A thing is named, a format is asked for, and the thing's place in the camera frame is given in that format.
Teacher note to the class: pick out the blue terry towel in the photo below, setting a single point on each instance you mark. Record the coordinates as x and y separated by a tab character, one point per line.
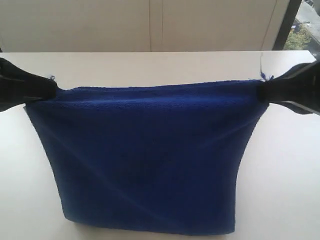
161	159

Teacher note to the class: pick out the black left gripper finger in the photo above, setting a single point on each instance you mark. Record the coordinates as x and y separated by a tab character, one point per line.
20	87

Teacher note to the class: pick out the black window frame post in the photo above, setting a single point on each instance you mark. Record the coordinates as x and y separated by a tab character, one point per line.
286	25

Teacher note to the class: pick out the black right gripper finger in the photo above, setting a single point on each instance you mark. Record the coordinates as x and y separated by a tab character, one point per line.
298	89

